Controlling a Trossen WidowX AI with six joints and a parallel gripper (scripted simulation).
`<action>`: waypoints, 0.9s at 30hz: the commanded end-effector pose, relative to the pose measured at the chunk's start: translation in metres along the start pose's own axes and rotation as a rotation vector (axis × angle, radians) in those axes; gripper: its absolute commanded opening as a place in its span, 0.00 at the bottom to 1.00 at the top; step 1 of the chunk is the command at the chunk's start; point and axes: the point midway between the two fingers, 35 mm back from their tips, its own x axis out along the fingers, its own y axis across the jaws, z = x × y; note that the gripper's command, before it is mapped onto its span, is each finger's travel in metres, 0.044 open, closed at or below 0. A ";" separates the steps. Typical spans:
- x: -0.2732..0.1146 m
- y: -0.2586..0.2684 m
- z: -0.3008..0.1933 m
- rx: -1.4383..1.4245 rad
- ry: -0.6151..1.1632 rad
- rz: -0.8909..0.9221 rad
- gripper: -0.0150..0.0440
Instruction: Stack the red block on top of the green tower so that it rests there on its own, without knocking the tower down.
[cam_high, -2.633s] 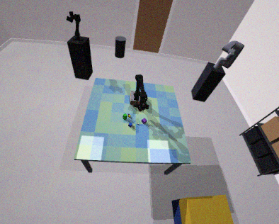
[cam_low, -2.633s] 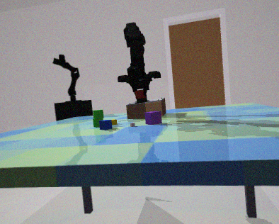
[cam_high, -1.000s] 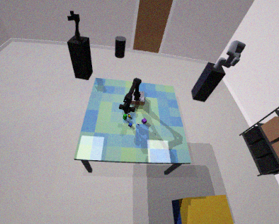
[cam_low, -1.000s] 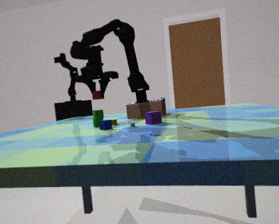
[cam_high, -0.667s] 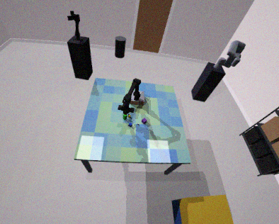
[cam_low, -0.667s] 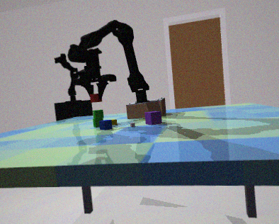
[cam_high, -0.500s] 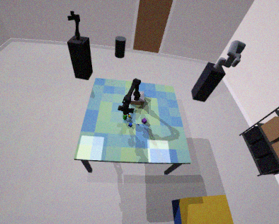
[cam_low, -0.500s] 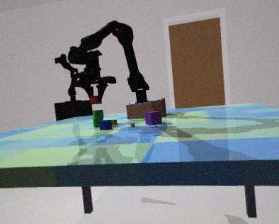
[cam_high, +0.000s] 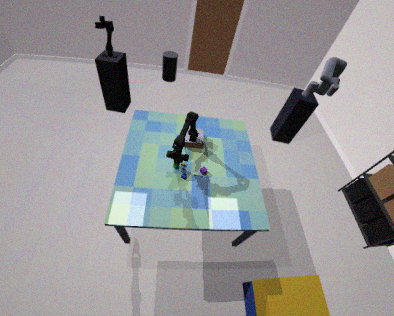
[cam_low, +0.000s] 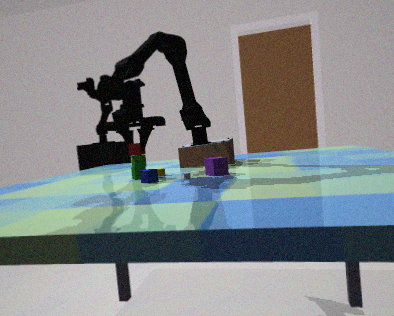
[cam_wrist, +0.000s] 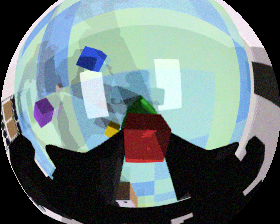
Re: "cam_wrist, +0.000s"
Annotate small yellow block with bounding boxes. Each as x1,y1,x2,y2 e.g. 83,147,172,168
104,121,120,138

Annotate blue block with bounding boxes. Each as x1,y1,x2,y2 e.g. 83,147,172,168
76,46,107,72

